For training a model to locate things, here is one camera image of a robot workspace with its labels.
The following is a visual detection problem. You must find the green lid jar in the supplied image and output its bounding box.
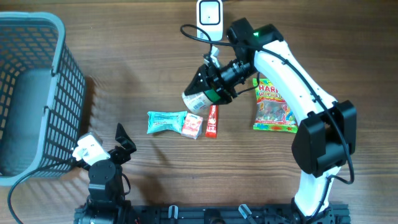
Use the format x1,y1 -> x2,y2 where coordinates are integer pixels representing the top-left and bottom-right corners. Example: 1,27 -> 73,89
182,90 -> 221,114

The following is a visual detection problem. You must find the teal tissue pack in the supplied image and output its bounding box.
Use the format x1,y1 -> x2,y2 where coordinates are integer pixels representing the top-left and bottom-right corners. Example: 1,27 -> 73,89
147,111 -> 187,134

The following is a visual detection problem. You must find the small red white carton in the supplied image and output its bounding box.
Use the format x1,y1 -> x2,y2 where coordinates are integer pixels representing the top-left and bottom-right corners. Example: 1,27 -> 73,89
181,113 -> 203,139

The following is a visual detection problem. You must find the red Nescafe stick sachet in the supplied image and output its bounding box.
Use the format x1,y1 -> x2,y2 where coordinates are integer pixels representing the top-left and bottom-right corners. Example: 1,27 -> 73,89
205,105 -> 218,138

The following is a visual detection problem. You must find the Haribo gummy bag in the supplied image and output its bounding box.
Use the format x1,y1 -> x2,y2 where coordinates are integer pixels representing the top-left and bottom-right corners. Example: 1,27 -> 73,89
252,78 -> 298,133

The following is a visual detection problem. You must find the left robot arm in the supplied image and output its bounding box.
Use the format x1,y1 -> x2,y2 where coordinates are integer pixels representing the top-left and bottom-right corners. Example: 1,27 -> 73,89
72,123 -> 141,224

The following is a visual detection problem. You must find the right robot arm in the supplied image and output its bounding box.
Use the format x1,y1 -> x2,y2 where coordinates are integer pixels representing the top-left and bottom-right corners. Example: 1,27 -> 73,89
182,18 -> 357,223

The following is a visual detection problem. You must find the white barcode scanner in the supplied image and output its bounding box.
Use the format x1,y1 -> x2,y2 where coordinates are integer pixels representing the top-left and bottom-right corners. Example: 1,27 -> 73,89
196,0 -> 223,41

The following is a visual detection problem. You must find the grey plastic shopping basket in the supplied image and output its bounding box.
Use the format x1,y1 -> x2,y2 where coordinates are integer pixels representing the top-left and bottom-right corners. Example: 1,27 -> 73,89
1,12 -> 86,186

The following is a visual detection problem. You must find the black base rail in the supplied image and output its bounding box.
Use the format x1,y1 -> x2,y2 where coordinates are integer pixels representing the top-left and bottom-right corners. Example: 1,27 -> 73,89
74,202 -> 351,224

